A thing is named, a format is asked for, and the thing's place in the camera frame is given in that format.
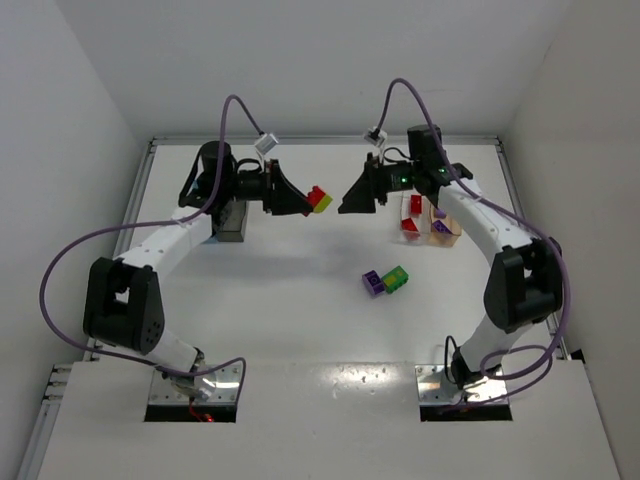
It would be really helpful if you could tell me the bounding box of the red lego brick stack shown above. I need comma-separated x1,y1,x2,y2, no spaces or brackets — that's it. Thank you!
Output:
307,185,327,207

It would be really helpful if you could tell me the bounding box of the lime lego plate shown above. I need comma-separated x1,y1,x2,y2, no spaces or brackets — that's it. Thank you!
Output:
313,194,333,214

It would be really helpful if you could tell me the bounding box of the red rounded lego brick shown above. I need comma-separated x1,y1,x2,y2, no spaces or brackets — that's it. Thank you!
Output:
401,218,419,233

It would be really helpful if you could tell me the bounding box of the small purple lego piece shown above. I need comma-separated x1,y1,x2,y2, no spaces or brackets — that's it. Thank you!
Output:
431,220,453,235

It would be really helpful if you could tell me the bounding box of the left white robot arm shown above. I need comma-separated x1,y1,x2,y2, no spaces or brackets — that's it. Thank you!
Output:
83,141,313,378

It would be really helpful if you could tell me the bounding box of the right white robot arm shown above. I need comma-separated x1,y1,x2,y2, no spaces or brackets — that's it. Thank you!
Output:
338,125,563,387

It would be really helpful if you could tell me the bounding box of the clear plastic container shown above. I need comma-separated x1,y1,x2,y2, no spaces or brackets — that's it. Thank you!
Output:
398,193,429,246

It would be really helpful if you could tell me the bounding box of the dark grey container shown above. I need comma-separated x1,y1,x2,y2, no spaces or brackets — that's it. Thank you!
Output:
212,201,248,243

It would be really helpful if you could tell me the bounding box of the purple lego brick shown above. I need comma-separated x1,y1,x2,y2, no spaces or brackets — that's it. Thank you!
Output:
361,270,386,298

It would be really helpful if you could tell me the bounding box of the green lego brick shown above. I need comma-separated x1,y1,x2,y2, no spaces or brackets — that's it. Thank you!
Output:
381,265,409,294

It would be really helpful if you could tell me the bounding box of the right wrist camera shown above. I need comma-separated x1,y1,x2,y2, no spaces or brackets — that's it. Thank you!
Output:
363,128,387,148

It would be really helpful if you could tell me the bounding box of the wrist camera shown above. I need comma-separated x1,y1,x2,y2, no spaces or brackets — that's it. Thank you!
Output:
254,133,279,156
363,128,387,148

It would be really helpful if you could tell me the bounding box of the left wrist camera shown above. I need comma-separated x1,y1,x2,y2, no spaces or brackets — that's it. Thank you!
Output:
254,133,279,156

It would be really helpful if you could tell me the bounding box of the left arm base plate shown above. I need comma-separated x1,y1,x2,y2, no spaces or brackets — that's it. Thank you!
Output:
148,362,244,407

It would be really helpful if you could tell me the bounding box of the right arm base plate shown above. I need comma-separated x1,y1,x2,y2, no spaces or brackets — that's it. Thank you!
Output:
415,364,509,407

